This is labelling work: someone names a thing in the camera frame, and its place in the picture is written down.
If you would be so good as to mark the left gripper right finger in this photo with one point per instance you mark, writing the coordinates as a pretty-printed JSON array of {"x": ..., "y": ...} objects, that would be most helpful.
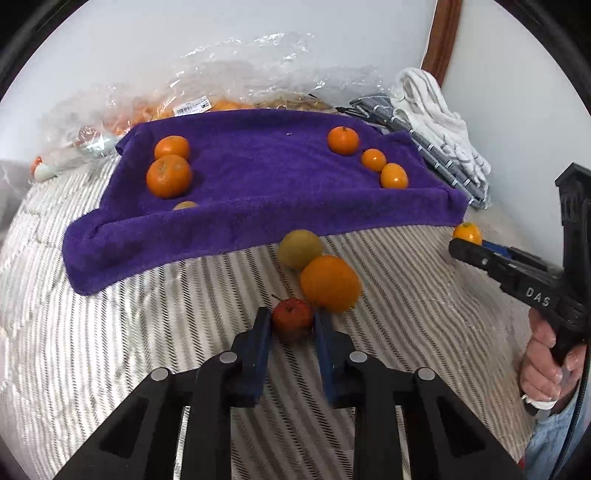
[{"x": 402, "y": 415}]

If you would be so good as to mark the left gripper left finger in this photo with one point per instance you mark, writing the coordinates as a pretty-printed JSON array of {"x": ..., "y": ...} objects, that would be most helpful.
[{"x": 184, "y": 414}]

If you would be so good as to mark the orange mandarin pile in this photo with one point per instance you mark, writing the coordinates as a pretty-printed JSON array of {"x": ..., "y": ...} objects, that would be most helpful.
[{"x": 330, "y": 283}]

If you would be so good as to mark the small red apple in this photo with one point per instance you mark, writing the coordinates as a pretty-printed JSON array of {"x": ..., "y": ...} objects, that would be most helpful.
[{"x": 292, "y": 320}]

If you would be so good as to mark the oval orange kumquat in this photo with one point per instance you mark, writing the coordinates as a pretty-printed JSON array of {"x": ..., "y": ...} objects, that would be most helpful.
[{"x": 393, "y": 176}]

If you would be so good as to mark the small orange mandarin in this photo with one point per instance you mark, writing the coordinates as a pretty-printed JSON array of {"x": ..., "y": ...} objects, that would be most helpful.
[{"x": 374, "y": 159}]

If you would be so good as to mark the green-yellow kiwi fruit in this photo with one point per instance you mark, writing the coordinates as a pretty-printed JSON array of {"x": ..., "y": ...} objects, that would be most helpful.
[{"x": 184, "y": 205}]

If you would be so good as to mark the large orange with stem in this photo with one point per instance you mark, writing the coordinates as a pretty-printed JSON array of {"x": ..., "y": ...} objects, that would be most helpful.
[{"x": 343, "y": 140}]

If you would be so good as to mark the large round orange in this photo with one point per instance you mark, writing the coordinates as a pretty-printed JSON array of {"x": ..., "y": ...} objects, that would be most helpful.
[{"x": 170, "y": 176}]

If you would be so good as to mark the person's right hand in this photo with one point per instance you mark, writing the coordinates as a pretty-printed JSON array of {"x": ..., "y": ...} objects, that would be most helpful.
[{"x": 541, "y": 378}]

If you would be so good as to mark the white striped towel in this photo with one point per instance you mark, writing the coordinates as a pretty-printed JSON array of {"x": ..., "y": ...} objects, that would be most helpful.
[{"x": 417, "y": 97}]

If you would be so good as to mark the grey checked folded cloth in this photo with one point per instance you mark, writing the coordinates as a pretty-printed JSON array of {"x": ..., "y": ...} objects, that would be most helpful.
[{"x": 378, "y": 108}]

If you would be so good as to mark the purple towel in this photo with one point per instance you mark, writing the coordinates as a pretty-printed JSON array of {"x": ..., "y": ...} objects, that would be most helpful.
[{"x": 257, "y": 175}]

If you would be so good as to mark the clear plastic fruit bag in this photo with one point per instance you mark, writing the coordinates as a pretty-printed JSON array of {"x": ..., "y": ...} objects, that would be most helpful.
[{"x": 279, "y": 70}]

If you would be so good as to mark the brown wooden door frame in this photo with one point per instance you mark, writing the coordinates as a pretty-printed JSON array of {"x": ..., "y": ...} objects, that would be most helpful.
[{"x": 442, "y": 38}]

